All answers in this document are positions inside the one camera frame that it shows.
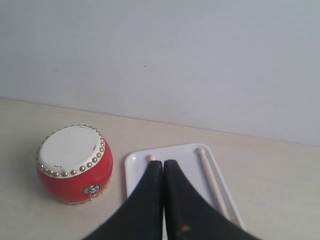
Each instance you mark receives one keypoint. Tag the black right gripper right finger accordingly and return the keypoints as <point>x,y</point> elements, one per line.
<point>188,216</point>

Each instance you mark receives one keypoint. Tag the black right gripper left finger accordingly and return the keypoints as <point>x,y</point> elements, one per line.
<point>140,217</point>

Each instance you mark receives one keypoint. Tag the wooden drumstick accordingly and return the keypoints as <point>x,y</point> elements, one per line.
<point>150,158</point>
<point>213,183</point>

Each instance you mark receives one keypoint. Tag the small red drum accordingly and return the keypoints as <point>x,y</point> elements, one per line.
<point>75,163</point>

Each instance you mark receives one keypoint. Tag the white rectangular plastic tray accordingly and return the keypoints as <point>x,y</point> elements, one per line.
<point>189,161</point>

